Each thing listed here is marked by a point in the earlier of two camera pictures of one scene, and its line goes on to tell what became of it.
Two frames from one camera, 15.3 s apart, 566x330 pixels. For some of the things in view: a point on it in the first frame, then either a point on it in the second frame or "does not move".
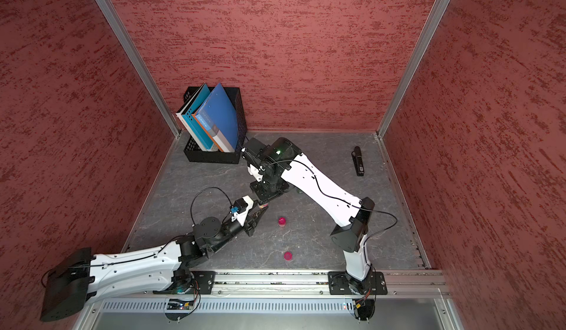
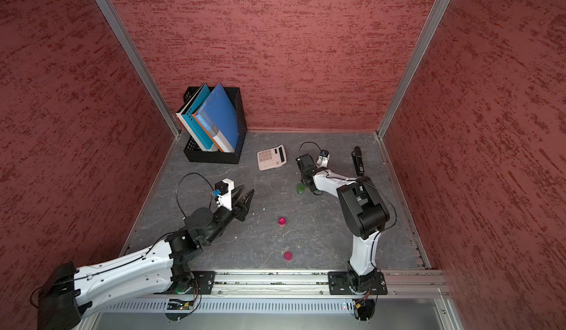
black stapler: x=357 y=159 does not move
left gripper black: x=251 y=224 -> x=244 y=205
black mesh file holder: x=191 y=149 does not move
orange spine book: x=214 y=133 does not move
